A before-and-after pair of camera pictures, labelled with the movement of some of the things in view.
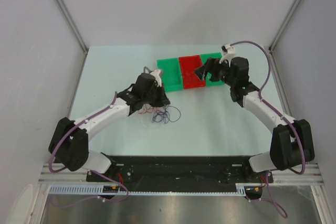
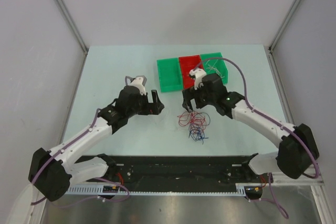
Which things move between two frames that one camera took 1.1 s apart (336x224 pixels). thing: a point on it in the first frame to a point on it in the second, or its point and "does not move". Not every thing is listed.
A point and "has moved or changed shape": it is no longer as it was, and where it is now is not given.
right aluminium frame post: [274, 42] does not move
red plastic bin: [188, 65] does not move
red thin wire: [148, 108] has moved or changed shape
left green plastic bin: [171, 74] does not move
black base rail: [146, 171] does not move
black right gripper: [211, 66] to [193, 94]
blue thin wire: [170, 113] to [197, 135]
